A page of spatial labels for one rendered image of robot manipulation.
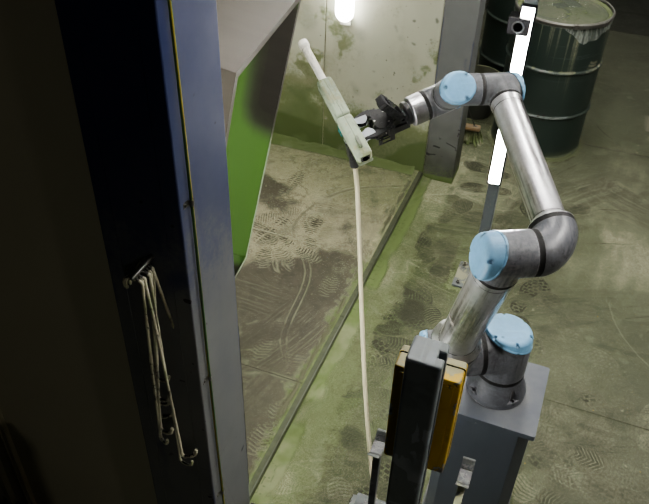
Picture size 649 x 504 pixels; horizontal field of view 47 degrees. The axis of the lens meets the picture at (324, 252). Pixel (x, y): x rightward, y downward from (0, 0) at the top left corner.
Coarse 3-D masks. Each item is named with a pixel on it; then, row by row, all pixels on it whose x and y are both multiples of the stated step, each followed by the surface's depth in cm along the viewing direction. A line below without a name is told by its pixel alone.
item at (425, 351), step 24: (408, 360) 119; (432, 360) 119; (408, 384) 122; (432, 384) 120; (408, 408) 126; (432, 408) 124; (408, 432) 129; (432, 432) 133; (408, 456) 133; (408, 480) 137
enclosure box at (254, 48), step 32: (224, 0) 224; (256, 0) 229; (288, 0) 234; (224, 32) 210; (256, 32) 214; (288, 32) 251; (224, 64) 198; (256, 64) 261; (224, 96) 201; (256, 96) 269; (256, 128) 278; (256, 160) 287; (256, 192) 297
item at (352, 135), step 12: (300, 48) 232; (312, 60) 228; (324, 84) 222; (324, 96) 221; (336, 96) 219; (336, 108) 217; (336, 120) 218; (348, 120) 215; (348, 132) 213; (360, 132) 213; (348, 144) 214; (360, 144) 209; (348, 156) 227; (360, 156) 209
